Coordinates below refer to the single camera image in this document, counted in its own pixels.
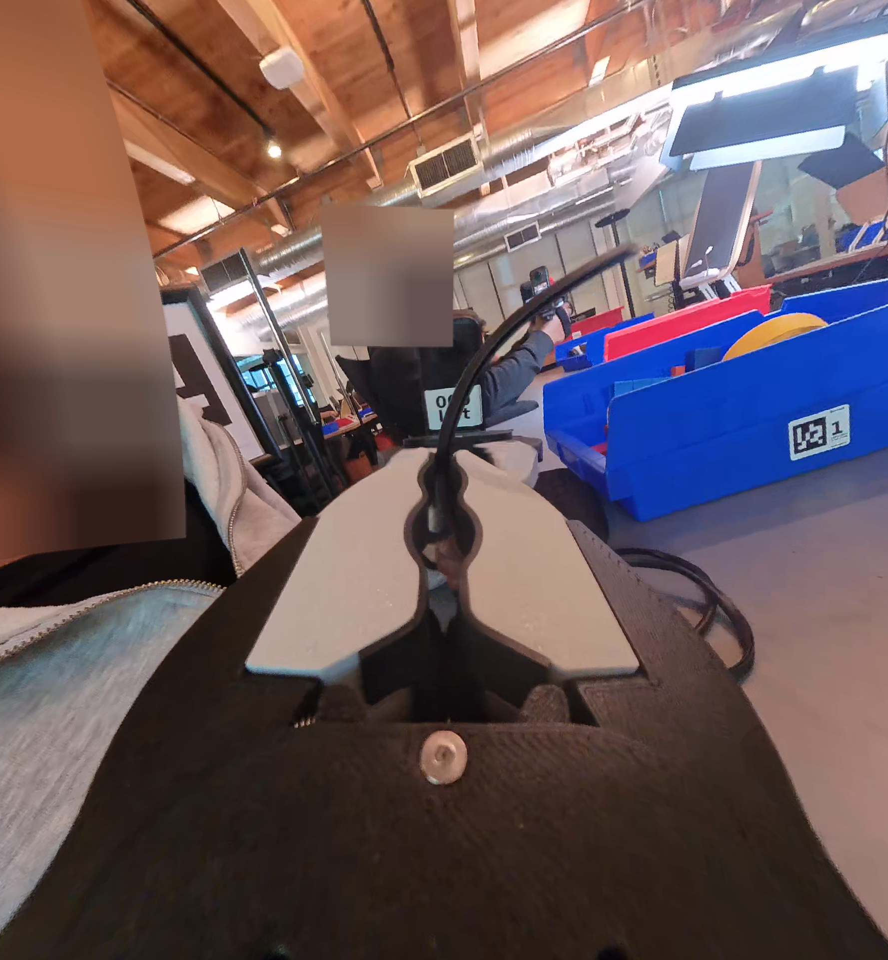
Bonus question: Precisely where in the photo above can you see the white ceiling access point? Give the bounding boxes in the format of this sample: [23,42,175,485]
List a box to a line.
[258,46,304,91]

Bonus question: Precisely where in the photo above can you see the framed black white marker poster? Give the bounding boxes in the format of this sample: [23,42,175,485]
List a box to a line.
[161,287,270,464]

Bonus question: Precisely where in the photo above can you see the white tablet stand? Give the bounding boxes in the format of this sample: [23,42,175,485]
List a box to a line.
[667,266,746,310]

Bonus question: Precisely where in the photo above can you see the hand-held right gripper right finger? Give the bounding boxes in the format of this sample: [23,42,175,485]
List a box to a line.
[451,450,641,682]

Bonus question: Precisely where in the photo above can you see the blue plastic bin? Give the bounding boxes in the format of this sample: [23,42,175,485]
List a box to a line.
[555,311,656,372]
[543,271,888,525]

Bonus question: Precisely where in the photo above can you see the yellow tape roll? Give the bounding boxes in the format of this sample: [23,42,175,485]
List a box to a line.
[721,312,829,363]

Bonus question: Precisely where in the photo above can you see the ceiling air vent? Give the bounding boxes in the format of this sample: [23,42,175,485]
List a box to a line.
[408,135,485,199]

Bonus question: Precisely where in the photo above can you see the blue storage crate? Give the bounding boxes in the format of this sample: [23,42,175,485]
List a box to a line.
[841,212,888,252]

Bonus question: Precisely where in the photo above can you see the floor stand with grey board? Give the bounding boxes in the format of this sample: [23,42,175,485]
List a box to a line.
[236,249,341,515]

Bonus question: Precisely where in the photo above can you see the black cable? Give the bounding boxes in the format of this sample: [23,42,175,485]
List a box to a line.
[431,243,757,681]

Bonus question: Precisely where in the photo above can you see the light panel on stand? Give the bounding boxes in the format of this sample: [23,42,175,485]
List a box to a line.
[658,13,888,275]

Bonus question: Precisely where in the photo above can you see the wooden work table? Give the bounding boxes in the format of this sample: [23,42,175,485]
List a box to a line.
[765,231,888,288]

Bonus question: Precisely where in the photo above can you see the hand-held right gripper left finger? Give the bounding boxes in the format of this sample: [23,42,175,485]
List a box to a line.
[244,448,435,687]

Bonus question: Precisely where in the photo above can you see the red plastic bin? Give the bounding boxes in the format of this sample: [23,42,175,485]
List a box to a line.
[571,307,626,340]
[603,283,773,363]

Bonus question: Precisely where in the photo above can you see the grey desk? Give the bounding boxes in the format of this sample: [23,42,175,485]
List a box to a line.
[526,367,888,960]

